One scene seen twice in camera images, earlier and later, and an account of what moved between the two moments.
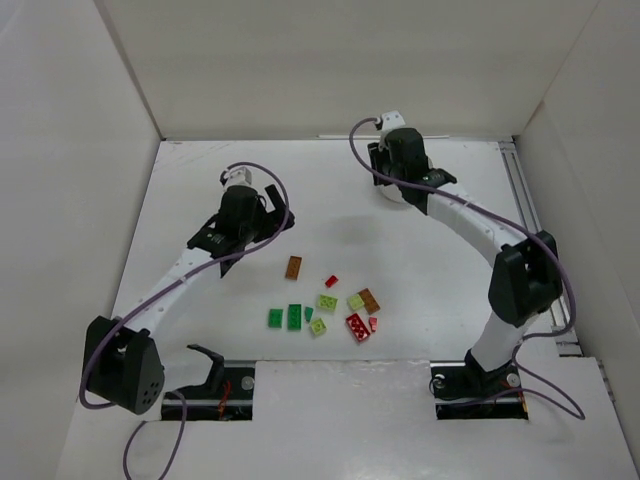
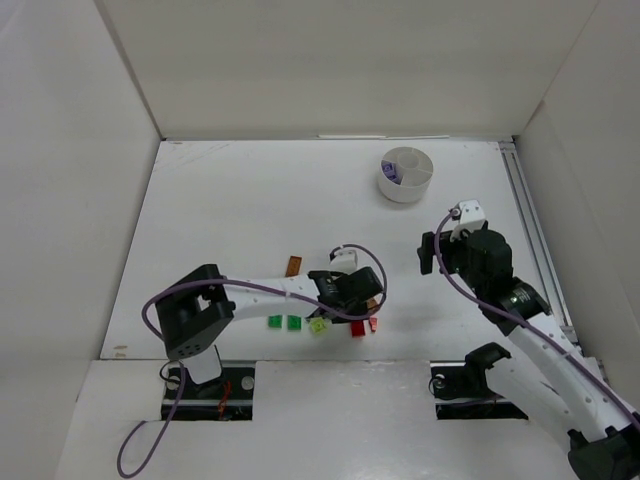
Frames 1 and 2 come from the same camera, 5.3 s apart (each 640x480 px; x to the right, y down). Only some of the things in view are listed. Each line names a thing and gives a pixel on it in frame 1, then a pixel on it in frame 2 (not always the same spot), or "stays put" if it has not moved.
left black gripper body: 273,212 -> 356,305
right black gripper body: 375,163 -> 428,252
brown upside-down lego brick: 293,267 stays put
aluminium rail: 529,219 stays put
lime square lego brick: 318,326 stays put
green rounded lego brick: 275,318 stays put
